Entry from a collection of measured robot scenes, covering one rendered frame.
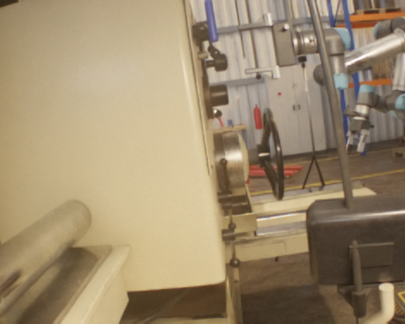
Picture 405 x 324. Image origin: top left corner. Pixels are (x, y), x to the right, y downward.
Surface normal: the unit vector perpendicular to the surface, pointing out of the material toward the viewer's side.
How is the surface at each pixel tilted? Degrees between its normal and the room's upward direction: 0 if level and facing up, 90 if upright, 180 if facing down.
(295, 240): 90
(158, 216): 90
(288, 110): 90
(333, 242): 109
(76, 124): 90
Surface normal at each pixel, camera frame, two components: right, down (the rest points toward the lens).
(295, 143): -0.04, 0.14
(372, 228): -0.22, 0.49
